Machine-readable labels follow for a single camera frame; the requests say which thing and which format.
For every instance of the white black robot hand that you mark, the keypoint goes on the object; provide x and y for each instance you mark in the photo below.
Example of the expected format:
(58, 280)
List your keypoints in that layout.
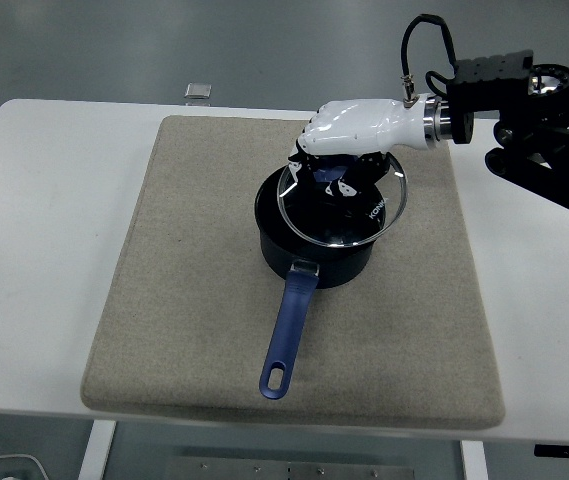
(354, 125)

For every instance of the glass lid with blue knob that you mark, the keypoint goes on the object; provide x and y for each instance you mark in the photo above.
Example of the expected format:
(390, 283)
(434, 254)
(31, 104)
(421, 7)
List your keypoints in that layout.
(364, 230)

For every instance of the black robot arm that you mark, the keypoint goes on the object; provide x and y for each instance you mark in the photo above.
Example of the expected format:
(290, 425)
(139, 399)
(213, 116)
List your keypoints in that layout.
(539, 135)

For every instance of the small silver floor plate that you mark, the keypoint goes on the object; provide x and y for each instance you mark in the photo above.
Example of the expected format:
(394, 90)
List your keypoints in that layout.
(198, 90)

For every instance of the beige fabric mat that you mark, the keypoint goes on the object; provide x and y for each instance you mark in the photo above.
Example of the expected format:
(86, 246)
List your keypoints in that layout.
(189, 300)

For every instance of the white table leg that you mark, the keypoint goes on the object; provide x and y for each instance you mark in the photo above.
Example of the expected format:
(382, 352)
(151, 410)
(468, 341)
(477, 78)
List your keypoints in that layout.
(474, 462)
(96, 450)

